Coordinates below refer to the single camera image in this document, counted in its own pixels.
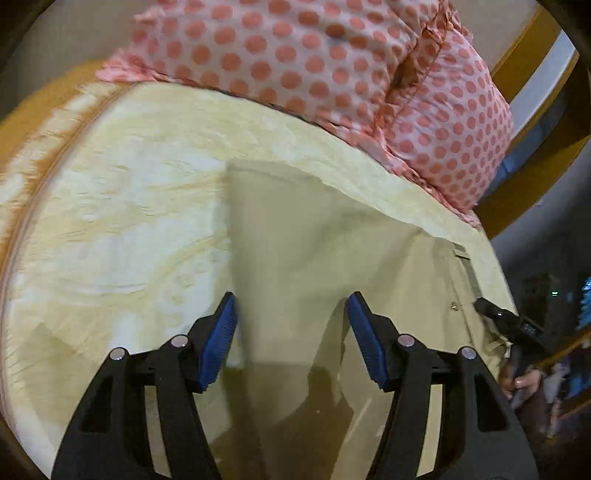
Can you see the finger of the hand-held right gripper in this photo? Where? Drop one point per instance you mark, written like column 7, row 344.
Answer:
column 494, row 313

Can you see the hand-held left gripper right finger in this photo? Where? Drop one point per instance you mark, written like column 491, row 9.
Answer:
column 367, row 339

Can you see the person's right hand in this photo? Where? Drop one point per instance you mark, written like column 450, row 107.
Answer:
column 519, row 381

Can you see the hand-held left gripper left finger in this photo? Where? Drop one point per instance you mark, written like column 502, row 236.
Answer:
column 217, row 341

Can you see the pink polka dot pillow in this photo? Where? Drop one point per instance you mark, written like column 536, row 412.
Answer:
column 323, row 69

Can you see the yellow patterned bed sheet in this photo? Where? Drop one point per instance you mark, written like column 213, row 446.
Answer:
column 120, row 207

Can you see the beige pants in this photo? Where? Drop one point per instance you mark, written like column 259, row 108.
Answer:
column 295, row 258

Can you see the wooden bed frame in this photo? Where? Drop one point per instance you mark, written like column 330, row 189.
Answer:
column 531, row 138

